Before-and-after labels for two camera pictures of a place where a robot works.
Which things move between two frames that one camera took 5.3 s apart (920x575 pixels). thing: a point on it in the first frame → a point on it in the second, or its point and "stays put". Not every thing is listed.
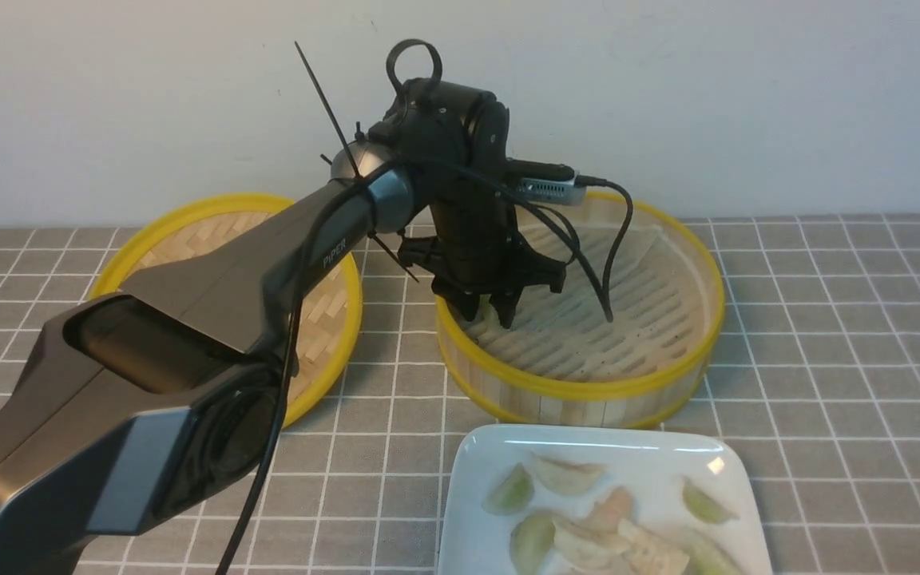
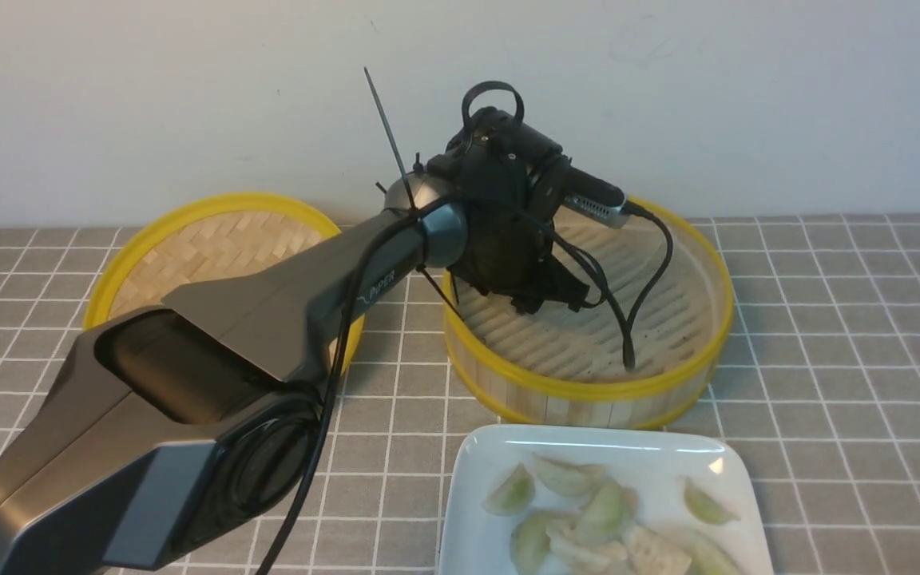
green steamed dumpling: x=491 y=317 → x=606 y=512
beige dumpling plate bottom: x=644 y=555 stays put
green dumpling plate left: x=515 y=491 stays put
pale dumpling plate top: x=565 y=477 stays put
